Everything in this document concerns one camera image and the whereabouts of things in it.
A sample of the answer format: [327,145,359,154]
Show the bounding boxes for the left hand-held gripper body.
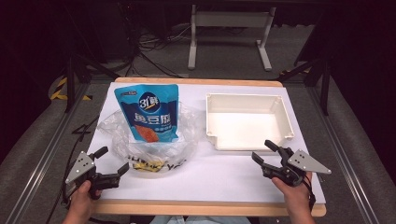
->
[64,150,121,200]

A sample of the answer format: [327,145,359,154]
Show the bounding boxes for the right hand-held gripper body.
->
[261,147,332,188]

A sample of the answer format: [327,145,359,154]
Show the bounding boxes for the white plastic box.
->
[205,92,295,152]

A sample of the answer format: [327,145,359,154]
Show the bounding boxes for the clear plastic bag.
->
[96,103,202,179]

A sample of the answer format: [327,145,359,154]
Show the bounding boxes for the blue snack pouch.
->
[113,83,180,144]

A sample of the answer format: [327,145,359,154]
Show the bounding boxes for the person's right hand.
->
[271,171,314,218]

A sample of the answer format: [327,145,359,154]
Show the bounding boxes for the person's left hand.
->
[65,180,103,220]

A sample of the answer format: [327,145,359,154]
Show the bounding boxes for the yellow black floor tape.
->
[49,76,93,102]

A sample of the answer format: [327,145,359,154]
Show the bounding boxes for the black metal stand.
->
[277,57,332,117]
[64,53,121,114]

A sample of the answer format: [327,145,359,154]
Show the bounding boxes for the white metal stand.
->
[187,4,277,73]

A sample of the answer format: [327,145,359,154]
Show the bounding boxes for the black wrist strap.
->
[300,171,318,213]

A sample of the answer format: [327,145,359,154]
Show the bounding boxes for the black floor cables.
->
[106,3,200,78]

